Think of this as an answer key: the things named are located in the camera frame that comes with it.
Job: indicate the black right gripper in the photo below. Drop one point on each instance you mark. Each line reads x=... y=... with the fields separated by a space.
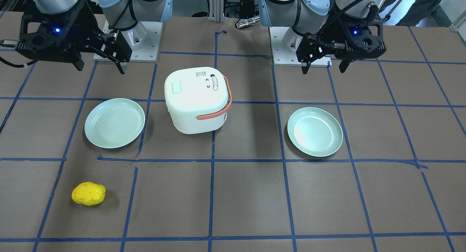
x=88 y=23

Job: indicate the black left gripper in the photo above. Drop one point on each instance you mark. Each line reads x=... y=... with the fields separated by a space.
x=330 y=32

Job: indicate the white rice cooker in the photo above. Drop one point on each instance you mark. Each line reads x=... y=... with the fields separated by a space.
x=197 y=99

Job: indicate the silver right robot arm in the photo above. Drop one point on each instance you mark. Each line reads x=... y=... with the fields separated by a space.
x=121 y=15

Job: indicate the green plate by potato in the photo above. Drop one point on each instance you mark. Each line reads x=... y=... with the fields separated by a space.
x=114 y=123

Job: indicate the green plate away from potato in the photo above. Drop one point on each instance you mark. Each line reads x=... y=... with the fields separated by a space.
x=315 y=132

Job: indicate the person in dark clothes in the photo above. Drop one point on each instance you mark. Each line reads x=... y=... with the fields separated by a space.
x=418 y=11

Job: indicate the yellow toy potato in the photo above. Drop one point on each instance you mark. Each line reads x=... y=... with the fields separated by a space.
x=88 y=193

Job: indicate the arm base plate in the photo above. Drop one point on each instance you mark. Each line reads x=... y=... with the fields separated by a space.
x=144 y=40
x=284 y=43

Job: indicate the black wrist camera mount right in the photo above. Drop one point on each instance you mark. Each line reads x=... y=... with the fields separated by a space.
x=55 y=38

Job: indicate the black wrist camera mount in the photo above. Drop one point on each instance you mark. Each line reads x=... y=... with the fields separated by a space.
x=362 y=38
x=55 y=38

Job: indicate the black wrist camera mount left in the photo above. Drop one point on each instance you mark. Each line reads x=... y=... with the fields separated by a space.
x=362 y=38

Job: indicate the aluminium frame post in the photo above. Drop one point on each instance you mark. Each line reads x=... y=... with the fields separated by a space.
x=216 y=11

